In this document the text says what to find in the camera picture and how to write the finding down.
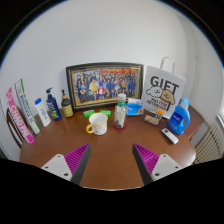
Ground small puzzle cube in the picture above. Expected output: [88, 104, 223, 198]
[153, 109, 165, 122]

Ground pink shuttlecock tube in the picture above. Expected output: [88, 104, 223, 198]
[5, 87, 36, 145]

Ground white bottle with blue cap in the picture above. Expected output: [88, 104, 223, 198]
[34, 97, 53, 128]

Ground dark wooden chair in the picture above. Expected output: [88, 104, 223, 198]
[5, 108, 25, 149]

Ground dark blue pump bottle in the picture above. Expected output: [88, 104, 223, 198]
[45, 87, 63, 122]

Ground blue tissue pack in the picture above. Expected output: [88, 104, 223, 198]
[125, 98, 145, 118]

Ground white paper gift bag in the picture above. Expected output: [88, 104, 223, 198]
[140, 56, 187, 120]

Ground white mug with yellow handle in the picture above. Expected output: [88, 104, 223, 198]
[85, 112, 109, 136]

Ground white shuttlecock tube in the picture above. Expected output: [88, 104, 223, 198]
[13, 78, 41, 135]

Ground small green packet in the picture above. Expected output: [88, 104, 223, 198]
[99, 109, 113, 118]
[82, 109, 97, 118]

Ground framed group photo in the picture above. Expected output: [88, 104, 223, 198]
[65, 61, 145, 112]

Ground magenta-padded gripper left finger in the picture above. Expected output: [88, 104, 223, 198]
[40, 143, 92, 185]

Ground blue detergent bottle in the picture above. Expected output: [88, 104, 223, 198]
[167, 97, 192, 136]

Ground flat round red coaster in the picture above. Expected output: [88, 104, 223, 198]
[112, 122, 128, 131]

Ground clear bottle with green label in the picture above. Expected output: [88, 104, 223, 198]
[113, 93, 128, 129]

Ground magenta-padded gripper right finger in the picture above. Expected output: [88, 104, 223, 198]
[132, 143, 184, 186]

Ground white radiator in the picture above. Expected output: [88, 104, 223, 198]
[194, 123, 224, 165]

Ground dark bottle with yellow label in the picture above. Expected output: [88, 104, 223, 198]
[60, 88, 75, 118]

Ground small snack packet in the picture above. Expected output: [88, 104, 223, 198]
[143, 114, 160, 127]

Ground white remote control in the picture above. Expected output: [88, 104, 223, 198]
[161, 127, 180, 145]

